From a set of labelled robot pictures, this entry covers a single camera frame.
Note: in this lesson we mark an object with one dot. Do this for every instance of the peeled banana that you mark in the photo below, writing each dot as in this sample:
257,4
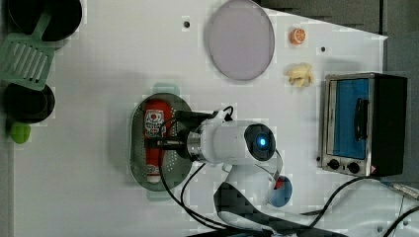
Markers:
300,74

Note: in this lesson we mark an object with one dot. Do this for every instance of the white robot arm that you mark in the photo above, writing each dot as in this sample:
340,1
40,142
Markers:
242,201

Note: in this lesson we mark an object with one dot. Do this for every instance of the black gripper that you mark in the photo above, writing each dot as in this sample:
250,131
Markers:
182,142

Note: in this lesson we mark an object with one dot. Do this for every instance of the large black pot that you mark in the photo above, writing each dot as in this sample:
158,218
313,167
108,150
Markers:
66,16

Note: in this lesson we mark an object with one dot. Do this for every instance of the silver toaster oven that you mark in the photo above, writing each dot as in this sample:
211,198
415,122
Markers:
364,119

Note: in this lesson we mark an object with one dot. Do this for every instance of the grey round plate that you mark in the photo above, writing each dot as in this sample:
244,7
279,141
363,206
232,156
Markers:
241,40

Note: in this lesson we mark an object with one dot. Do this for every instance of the small black pot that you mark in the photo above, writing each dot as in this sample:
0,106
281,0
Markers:
27,105

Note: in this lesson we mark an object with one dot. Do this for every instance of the orange slice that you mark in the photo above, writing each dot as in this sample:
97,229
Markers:
297,36

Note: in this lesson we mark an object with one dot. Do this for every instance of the blue bowl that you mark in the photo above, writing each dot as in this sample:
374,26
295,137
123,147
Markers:
282,196

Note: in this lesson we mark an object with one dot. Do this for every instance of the red ketchup bottle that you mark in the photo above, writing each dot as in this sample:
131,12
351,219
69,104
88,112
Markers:
155,113

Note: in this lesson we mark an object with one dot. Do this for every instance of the red strawberry in bowl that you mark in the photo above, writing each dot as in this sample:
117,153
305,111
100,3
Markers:
279,184

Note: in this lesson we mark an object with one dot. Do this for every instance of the green round object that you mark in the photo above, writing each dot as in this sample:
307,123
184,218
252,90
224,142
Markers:
20,132

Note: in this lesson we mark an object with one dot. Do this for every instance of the green slotted spatula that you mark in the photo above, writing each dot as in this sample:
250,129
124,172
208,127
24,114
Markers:
26,59

